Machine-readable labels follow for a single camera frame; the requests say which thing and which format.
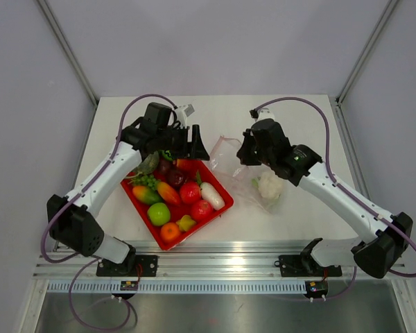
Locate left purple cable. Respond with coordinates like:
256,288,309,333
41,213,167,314
41,93,180,329

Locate aluminium mounting rail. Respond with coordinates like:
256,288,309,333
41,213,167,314
33,241,408,282

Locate clear zip top bag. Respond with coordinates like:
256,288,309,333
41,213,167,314
208,135,285,214

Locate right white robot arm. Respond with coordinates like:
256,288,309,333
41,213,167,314
236,119,413,279

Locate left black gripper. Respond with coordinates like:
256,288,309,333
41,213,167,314
157,124,209,160

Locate yellow green mango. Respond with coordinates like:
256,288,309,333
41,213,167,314
132,185,162,206

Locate right aluminium frame post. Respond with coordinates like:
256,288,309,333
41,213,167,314
336,0,401,108

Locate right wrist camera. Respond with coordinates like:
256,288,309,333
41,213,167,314
250,108,275,122

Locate white cauliflower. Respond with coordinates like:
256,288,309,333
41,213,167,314
251,171,285,201

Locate aluminium frame post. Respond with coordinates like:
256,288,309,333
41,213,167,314
336,0,401,108
35,0,99,110

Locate green grapes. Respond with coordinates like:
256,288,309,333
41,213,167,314
130,174,160,191

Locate red plastic tray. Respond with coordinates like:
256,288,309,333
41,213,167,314
121,160,234,250

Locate green apple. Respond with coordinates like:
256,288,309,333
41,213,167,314
147,203,171,227

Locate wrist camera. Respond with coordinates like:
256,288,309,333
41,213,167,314
250,108,275,122
175,104,195,127

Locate white radish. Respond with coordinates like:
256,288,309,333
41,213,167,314
200,182,225,210

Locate white slotted cable duct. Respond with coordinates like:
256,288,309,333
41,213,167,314
47,280,306,295

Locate red orange mango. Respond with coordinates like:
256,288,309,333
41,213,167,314
157,181,182,206

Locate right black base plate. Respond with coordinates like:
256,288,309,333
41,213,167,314
274,238,343,280

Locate yellow starfruit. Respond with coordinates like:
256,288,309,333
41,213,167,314
175,215,197,232

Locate red apple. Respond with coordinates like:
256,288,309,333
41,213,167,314
190,200,214,221

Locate green toy melon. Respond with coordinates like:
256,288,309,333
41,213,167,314
161,150,175,162

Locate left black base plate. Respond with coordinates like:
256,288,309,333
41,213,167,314
96,255,159,278

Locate left aluminium frame post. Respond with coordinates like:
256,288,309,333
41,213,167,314
35,0,99,110

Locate red tomato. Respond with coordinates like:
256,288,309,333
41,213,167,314
179,181,202,205

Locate orange fruit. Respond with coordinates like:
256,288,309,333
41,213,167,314
160,222,181,244

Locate dark red plum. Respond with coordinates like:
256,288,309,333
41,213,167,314
166,169,187,189

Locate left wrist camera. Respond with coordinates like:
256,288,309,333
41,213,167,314
175,104,195,127

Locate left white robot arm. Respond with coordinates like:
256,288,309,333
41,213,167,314
45,103,209,276

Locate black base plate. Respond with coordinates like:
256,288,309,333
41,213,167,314
96,255,159,278
274,238,343,280

